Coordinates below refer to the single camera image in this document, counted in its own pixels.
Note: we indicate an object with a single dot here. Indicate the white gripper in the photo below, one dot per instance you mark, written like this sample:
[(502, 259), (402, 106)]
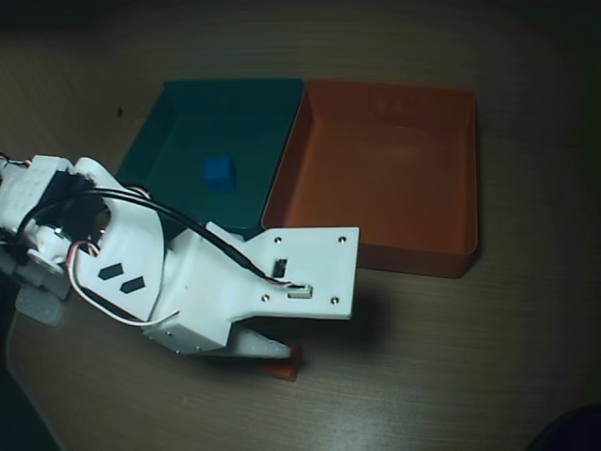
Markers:
[(188, 335)]

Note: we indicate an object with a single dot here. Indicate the orange cube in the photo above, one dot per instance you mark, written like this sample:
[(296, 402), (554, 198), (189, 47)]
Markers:
[(282, 371)]

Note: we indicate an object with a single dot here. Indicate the blue cube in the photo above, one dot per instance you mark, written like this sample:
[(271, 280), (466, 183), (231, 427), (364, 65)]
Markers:
[(218, 173)]

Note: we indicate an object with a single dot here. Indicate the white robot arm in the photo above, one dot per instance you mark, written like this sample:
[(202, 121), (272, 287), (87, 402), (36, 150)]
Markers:
[(33, 202)]

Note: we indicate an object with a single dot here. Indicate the orange plastic box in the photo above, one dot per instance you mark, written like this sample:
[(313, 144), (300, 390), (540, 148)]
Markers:
[(399, 188)]

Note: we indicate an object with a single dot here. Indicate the teal plastic box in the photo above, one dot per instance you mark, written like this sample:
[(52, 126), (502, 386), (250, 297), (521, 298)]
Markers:
[(197, 117)]

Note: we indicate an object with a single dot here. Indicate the translucent white base clamp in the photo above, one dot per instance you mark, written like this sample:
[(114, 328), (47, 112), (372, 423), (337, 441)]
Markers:
[(40, 310)]

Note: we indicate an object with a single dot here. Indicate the black round object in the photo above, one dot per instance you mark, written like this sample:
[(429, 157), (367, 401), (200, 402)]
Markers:
[(573, 432)]

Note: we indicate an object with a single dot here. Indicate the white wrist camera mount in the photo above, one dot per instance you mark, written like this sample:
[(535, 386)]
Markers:
[(314, 268)]

